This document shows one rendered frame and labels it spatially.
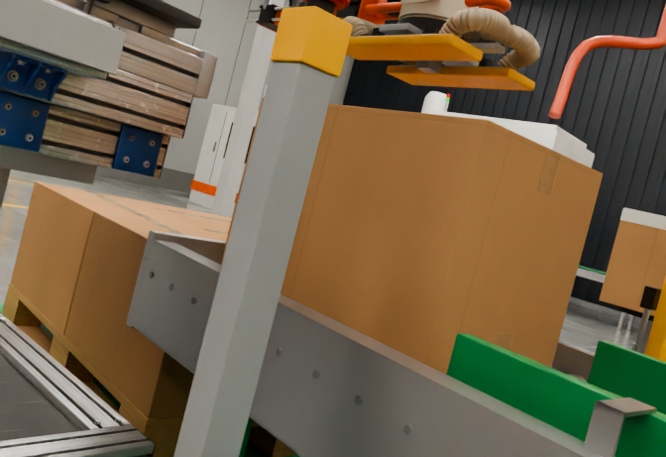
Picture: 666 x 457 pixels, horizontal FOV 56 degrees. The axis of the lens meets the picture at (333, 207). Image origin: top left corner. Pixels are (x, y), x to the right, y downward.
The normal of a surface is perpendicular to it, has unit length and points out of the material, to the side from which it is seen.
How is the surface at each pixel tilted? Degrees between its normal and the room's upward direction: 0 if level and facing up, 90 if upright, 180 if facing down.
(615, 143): 90
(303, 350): 90
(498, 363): 90
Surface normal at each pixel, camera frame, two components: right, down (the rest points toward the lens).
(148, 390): -0.72, -0.17
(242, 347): 0.65, 0.18
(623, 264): -0.49, -0.11
